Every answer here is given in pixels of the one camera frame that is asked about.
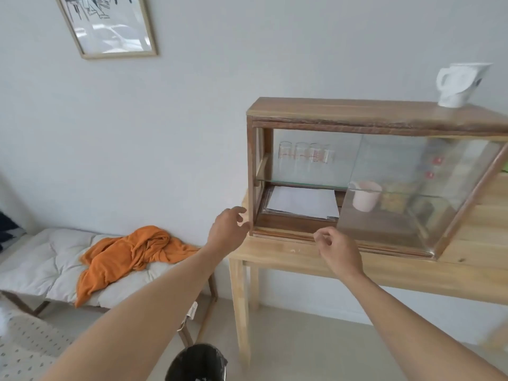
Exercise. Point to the person's right thumb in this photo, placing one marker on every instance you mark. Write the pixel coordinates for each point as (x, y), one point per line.
(321, 238)

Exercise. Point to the white pitcher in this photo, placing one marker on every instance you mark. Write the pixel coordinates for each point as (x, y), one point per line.
(456, 87)

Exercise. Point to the white paper sheets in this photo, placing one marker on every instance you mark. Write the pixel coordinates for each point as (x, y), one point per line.
(301, 202)

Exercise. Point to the person's right hand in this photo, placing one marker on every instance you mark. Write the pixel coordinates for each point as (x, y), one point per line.
(341, 253)

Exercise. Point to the wooden bench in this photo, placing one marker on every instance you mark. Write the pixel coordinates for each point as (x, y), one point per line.
(206, 309)

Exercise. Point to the red-printed drinking glass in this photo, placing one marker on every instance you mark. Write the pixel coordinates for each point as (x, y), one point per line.
(285, 158)
(301, 158)
(319, 158)

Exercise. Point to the person's right forearm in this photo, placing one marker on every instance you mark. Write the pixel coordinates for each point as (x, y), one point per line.
(412, 333)

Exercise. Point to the pink cup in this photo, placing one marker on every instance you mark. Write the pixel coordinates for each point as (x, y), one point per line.
(364, 198)

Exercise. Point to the white quilted bench cushion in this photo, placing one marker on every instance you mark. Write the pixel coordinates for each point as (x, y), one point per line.
(35, 261)

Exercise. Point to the framed line drawing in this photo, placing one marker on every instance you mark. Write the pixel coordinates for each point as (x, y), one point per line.
(107, 31)

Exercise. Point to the wooden glass display cabinet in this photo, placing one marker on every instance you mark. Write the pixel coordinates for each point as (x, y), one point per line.
(357, 115)

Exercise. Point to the person's left thumb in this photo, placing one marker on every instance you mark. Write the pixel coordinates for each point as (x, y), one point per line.
(246, 228)

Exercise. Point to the white hanging tag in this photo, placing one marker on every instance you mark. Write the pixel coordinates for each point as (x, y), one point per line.
(192, 310)

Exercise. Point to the dark patterned pillow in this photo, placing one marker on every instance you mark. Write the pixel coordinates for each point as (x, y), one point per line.
(8, 232)

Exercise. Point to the orange cloth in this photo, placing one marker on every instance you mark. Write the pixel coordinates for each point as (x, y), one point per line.
(127, 253)

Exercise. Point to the glass sliding cabinet door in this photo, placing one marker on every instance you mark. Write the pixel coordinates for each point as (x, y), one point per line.
(397, 226)

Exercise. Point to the person's left hand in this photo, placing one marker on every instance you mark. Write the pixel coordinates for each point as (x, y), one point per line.
(224, 234)

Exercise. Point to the dotted beige rug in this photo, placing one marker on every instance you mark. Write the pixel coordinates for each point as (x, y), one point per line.
(27, 349)

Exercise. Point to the black waste bin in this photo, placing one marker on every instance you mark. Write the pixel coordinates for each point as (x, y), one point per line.
(196, 365)

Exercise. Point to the person's left forearm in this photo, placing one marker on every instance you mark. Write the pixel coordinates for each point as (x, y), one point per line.
(139, 313)

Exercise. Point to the light wooden table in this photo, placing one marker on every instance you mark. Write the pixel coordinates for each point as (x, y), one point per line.
(468, 273)

